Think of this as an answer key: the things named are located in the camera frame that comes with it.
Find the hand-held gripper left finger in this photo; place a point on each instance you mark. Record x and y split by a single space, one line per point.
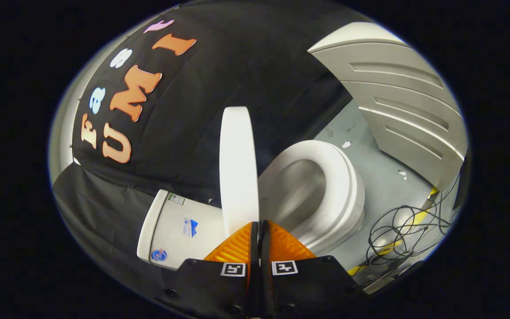
219 288

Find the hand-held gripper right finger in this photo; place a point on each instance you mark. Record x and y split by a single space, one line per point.
308 285

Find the yellow black floor tape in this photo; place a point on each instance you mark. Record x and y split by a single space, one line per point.
419 217

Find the black backdrop cloth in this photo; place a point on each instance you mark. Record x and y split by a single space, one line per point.
237 66

